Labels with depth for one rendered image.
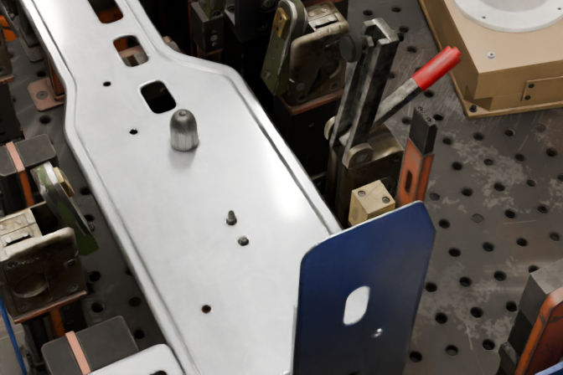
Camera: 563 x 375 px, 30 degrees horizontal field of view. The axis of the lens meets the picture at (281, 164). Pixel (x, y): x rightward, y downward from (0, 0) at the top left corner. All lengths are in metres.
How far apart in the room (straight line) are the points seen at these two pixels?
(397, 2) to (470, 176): 0.39
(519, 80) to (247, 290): 0.70
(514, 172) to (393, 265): 0.84
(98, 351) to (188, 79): 0.37
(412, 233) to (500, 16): 0.94
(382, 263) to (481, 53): 0.88
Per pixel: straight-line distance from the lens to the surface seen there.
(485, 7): 1.69
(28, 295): 1.16
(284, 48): 1.23
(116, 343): 1.09
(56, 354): 1.09
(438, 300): 1.46
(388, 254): 0.77
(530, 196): 1.59
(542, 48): 1.65
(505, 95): 1.65
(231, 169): 1.18
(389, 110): 1.12
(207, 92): 1.26
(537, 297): 0.90
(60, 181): 1.05
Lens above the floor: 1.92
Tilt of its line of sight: 51 degrees down
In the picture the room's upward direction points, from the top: 2 degrees clockwise
